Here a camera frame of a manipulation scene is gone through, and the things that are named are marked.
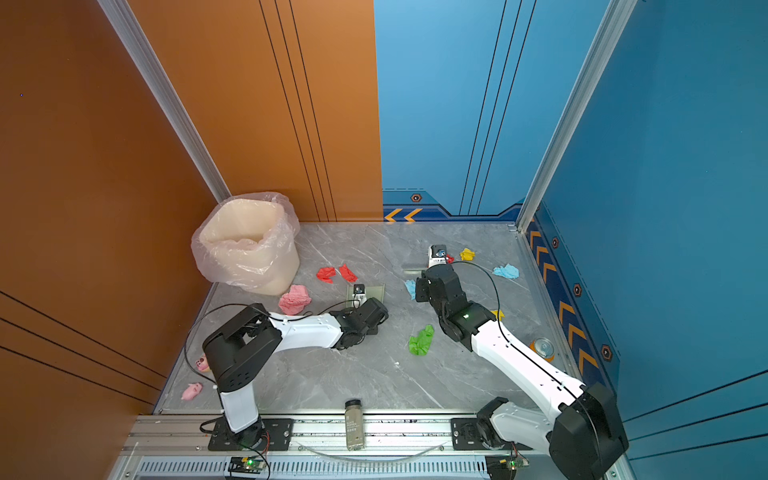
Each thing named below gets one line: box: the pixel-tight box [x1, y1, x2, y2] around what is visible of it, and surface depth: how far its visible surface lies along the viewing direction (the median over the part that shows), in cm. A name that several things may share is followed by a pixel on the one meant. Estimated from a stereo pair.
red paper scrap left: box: [316, 266, 336, 284], surface depth 107 cm
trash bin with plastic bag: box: [191, 191, 300, 296], surface depth 88 cm
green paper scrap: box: [408, 324, 434, 356], surface depth 90 cm
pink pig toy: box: [180, 382, 203, 401], surface depth 81 cm
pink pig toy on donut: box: [196, 356, 211, 373], surface depth 84 cm
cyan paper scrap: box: [404, 279, 416, 301], surface depth 101 cm
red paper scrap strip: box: [339, 263, 359, 283], surface depth 107 cm
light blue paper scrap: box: [492, 263, 520, 279], surface depth 107 cm
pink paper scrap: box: [278, 284, 312, 316], surface depth 98 cm
